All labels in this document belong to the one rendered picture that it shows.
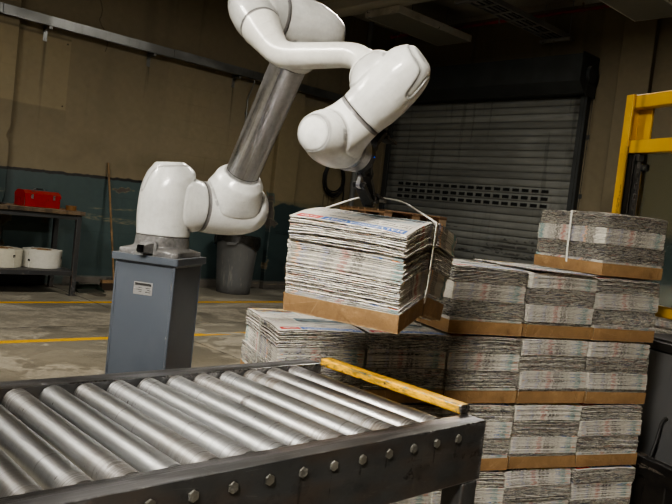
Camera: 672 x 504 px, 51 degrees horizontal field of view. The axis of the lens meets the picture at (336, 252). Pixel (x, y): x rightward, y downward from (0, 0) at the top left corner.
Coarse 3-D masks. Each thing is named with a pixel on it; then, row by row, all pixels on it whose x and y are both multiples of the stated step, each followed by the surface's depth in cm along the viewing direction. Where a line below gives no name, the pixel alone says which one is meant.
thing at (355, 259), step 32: (320, 224) 157; (352, 224) 154; (384, 224) 157; (416, 224) 159; (288, 256) 163; (320, 256) 159; (352, 256) 155; (384, 256) 152; (416, 256) 158; (288, 288) 164; (320, 288) 161; (352, 288) 157; (384, 288) 154; (416, 288) 163
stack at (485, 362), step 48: (288, 336) 208; (336, 336) 214; (384, 336) 220; (432, 336) 226; (480, 336) 235; (432, 384) 228; (480, 384) 235; (528, 384) 243; (576, 384) 251; (528, 432) 245; (576, 432) 253; (480, 480) 239; (528, 480) 246
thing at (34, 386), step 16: (192, 368) 158; (208, 368) 159; (224, 368) 161; (240, 368) 163; (256, 368) 165; (288, 368) 171; (304, 368) 175; (320, 368) 179; (0, 384) 129; (16, 384) 130; (32, 384) 131; (48, 384) 132; (64, 384) 134; (80, 384) 136; (96, 384) 138; (0, 400) 126
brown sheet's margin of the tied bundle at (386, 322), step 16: (288, 304) 164; (304, 304) 162; (320, 304) 160; (336, 304) 159; (416, 304) 162; (336, 320) 160; (352, 320) 158; (368, 320) 156; (384, 320) 154; (400, 320) 154
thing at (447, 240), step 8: (440, 232) 171; (448, 232) 177; (440, 240) 172; (448, 240) 178; (456, 240) 185; (440, 248) 174; (448, 248) 180; (440, 256) 174; (448, 256) 181; (440, 264) 176; (448, 264) 182; (432, 272) 172; (440, 272) 177; (448, 272) 183; (432, 280) 173; (440, 280) 180; (432, 288) 175; (440, 288) 180; (432, 296) 175; (440, 296) 182
